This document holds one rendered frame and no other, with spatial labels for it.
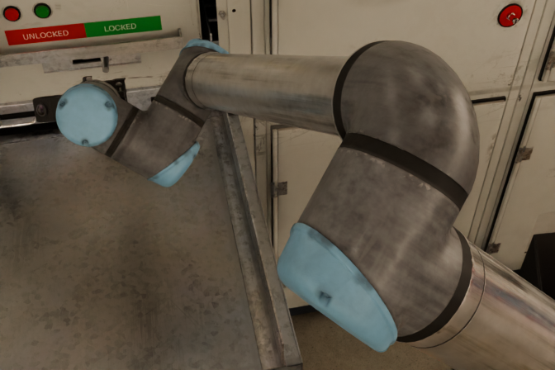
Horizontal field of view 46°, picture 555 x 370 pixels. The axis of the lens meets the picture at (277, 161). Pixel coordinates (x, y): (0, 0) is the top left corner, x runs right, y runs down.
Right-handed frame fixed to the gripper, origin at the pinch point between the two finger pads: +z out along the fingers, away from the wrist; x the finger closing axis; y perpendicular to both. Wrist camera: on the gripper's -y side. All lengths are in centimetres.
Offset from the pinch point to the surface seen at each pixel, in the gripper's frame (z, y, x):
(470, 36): 8, 85, 3
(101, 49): 7.4, 2.1, 8.9
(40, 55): 7.3, -10.4, 9.1
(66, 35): 9.8, -4.8, 12.6
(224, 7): 4.0, 28.6, 14.9
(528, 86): 19, 106, -12
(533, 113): 21, 109, -20
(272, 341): -37, 26, -41
